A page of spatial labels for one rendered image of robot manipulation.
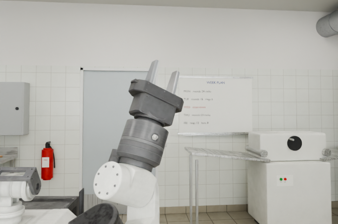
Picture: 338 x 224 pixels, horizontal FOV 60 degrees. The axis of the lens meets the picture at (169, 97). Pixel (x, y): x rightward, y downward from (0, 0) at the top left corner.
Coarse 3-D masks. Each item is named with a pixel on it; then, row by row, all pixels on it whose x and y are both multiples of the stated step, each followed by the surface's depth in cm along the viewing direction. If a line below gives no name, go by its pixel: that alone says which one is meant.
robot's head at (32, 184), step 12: (0, 168) 66; (12, 168) 67; (24, 168) 67; (36, 168) 67; (0, 180) 64; (12, 180) 64; (24, 180) 64; (36, 180) 67; (24, 192) 65; (36, 192) 67
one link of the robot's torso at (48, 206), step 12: (24, 204) 80; (36, 204) 80; (48, 204) 80; (60, 204) 80; (72, 204) 82; (0, 216) 64; (12, 216) 65; (24, 216) 71; (36, 216) 71; (48, 216) 71; (60, 216) 71; (72, 216) 75
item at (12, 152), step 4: (0, 148) 391; (4, 148) 392; (8, 148) 392; (12, 148) 393; (16, 148) 393; (0, 152) 391; (4, 152) 392; (8, 152) 392; (12, 152) 393; (16, 152) 393; (4, 156) 381; (8, 156) 381; (12, 156) 381; (16, 156) 390; (0, 160) 351; (4, 160) 355; (8, 160) 366; (12, 160) 387; (0, 164) 345; (12, 164) 387; (12, 172) 387
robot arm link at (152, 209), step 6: (156, 186) 57; (156, 192) 56; (156, 198) 56; (150, 204) 55; (156, 204) 55; (132, 210) 57; (138, 210) 56; (144, 210) 55; (150, 210) 54; (156, 210) 55; (132, 216) 56; (138, 216) 55; (144, 216) 55; (150, 216) 54; (156, 216) 54; (126, 222) 56; (132, 222) 55; (138, 222) 54; (144, 222) 53; (150, 222) 52; (156, 222) 53
